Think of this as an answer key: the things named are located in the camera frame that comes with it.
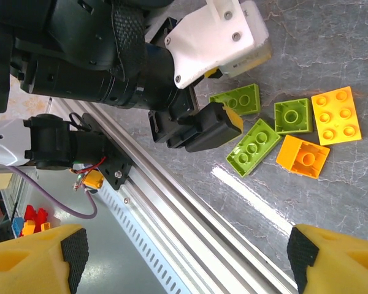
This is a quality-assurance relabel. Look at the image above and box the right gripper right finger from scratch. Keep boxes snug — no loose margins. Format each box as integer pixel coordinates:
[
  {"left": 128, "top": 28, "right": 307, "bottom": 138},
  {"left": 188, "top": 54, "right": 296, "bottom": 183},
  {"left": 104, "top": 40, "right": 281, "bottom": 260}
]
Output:
[{"left": 286, "top": 224, "right": 368, "bottom": 294}]

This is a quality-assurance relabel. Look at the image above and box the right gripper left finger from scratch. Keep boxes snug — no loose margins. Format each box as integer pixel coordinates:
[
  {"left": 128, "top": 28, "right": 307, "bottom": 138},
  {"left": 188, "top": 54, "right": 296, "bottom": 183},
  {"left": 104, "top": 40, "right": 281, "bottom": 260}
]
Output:
[{"left": 0, "top": 224, "right": 90, "bottom": 294}]

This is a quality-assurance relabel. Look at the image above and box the blue lego brick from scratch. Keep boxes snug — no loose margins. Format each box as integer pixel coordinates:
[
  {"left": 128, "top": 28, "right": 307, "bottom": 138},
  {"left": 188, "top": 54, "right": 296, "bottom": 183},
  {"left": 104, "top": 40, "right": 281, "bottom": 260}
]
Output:
[{"left": 12, "top": 217, "right": 25, "bottom": 238}]

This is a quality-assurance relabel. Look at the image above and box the red lego brick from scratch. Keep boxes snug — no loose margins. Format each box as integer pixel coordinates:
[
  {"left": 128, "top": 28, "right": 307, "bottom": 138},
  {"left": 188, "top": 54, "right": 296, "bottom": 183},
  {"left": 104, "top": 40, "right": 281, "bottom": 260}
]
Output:
[{"left": 24, "top": 204, "right": 48, "bottom": 227}]

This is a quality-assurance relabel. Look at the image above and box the small square green lego brick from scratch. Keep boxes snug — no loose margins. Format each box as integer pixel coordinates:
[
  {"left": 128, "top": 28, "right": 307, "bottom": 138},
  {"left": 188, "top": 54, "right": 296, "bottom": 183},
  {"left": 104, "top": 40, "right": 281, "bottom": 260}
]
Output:
[{"left": 274, "top": 97, "right": 313, "bottom": 135}]

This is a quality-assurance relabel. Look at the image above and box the tan cardboard box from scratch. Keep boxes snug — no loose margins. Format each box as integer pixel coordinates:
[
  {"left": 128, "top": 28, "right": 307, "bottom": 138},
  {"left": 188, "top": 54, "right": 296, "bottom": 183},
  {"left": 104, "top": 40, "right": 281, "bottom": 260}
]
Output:
[{"left": 0, "top": 173, "right": 15, "bottom": 190}]

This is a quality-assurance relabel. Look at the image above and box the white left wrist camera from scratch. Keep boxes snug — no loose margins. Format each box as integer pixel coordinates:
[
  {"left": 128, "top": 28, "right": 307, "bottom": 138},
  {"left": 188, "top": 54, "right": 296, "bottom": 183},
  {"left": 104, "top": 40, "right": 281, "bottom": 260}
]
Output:
[{"left": 164, "top": 0, "right": 274, "bottom": 89}]

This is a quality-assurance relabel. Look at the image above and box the black braided cable sleeve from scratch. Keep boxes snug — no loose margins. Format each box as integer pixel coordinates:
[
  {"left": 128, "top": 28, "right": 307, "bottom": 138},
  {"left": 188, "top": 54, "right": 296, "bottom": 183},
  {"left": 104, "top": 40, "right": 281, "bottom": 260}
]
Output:
[{"left": 110, "top": 0, "right": 148, "bottom": 82}]

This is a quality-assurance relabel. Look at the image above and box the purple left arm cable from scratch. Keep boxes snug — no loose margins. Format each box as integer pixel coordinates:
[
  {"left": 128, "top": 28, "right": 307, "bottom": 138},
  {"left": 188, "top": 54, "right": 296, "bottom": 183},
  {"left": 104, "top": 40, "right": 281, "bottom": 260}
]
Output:
[{"left": 6, "top": 165, "right": 98, "bottom": 219}]

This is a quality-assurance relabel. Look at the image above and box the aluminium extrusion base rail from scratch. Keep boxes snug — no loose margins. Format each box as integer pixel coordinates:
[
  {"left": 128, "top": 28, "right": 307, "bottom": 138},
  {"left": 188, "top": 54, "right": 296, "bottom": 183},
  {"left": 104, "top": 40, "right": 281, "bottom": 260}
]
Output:
[{"left": 47, "top": 97, "right": 298, "bottom": 294}]

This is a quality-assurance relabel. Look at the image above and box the slotted grey cable duct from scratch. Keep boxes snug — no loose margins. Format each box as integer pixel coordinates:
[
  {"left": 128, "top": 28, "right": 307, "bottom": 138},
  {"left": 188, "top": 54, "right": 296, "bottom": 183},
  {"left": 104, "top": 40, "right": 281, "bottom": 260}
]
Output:
[{"left": 96, "top": 183, "right": 193, "bottom": 294}]

